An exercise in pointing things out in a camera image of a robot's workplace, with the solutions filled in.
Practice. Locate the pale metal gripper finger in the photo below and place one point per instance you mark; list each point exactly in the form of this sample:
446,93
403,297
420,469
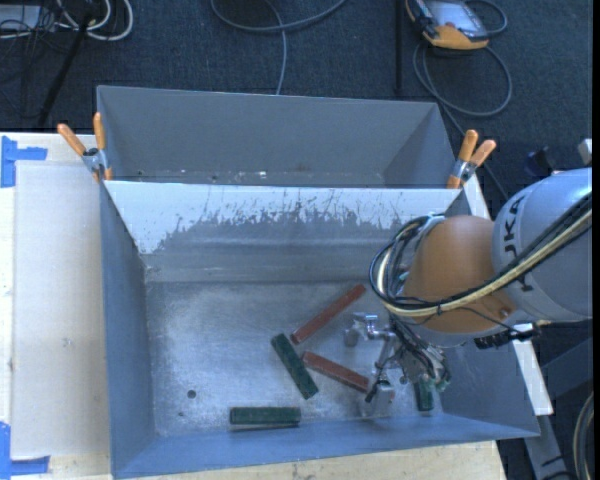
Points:
382,398
356,333

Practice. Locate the red-brown flat block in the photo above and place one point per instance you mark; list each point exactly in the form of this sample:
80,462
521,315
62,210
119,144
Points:
336,371
328,314

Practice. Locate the dark green flat block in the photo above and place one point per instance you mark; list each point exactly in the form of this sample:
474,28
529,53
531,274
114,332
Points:
265,415
295,366

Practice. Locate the grey metal bin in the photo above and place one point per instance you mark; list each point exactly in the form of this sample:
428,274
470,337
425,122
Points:
220,348

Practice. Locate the black cylinder on white bracket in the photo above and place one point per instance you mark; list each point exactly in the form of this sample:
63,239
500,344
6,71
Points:
500,339

